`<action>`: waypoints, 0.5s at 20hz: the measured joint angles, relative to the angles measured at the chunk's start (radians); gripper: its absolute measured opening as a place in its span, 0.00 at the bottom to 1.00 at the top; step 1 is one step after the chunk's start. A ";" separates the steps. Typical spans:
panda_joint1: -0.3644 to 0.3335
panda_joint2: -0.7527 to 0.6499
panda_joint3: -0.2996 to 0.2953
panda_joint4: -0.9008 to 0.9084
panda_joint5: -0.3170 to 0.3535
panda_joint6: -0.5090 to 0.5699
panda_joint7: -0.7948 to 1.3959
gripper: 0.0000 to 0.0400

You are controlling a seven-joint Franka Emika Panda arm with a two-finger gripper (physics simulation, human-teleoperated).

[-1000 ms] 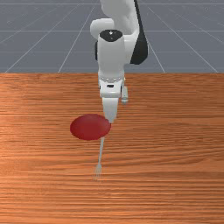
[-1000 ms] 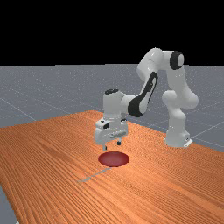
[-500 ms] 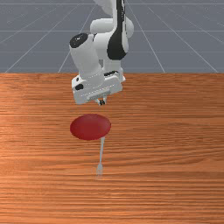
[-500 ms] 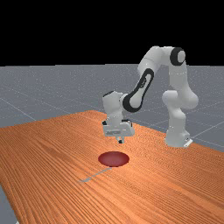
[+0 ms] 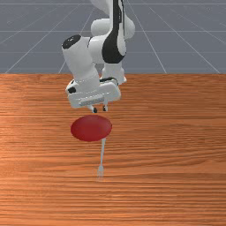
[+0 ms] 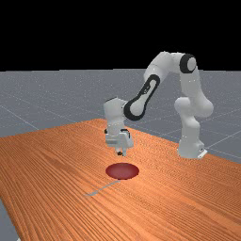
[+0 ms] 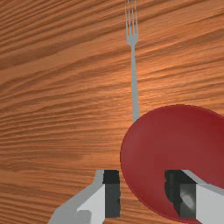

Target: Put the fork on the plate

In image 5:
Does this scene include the red plate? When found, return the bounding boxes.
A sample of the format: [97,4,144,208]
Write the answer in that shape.
[70,114,113,143]

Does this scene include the silver fork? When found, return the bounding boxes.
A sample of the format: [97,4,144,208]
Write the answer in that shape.
[96,137,107,179]

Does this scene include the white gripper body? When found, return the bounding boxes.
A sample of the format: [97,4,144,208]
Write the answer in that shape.
[64,77,122,109]

